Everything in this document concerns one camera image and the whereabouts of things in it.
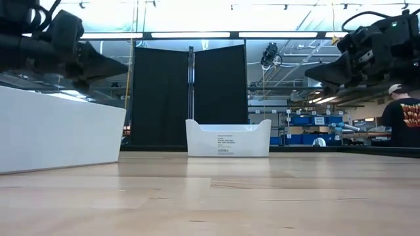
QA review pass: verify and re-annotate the white bin with printed label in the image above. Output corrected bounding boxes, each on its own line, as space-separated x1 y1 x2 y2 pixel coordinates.
185 118 273 159

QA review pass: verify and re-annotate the black hanging cable reel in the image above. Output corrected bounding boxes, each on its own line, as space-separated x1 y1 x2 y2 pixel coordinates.
261 41 284 69

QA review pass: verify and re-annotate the plain white plastic bin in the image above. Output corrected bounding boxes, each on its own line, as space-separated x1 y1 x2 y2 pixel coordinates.
0 85 127 175

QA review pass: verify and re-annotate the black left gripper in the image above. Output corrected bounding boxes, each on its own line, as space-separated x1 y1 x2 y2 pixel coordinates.
45 9 129 94

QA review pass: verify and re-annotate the black folding partition screen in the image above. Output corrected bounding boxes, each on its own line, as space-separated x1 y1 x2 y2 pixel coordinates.
130 44 249 151

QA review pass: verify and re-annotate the black aluminium table frame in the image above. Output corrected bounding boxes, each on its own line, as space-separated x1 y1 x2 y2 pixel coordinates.
119 144 420 159

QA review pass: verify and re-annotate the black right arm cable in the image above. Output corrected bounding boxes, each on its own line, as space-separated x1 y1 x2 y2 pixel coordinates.
341 10 393 32

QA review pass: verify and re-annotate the person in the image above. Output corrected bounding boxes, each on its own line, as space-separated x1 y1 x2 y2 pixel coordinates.
381 83 420 148

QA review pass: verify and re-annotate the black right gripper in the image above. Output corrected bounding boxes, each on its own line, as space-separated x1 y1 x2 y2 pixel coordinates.
304 12 411 96

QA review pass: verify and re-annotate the yellow hanging cable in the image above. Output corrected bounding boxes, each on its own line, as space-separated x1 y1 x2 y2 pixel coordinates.
124 39 133 111

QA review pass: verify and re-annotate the white cap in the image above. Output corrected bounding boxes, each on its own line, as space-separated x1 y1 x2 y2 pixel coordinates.
388 83 404 96

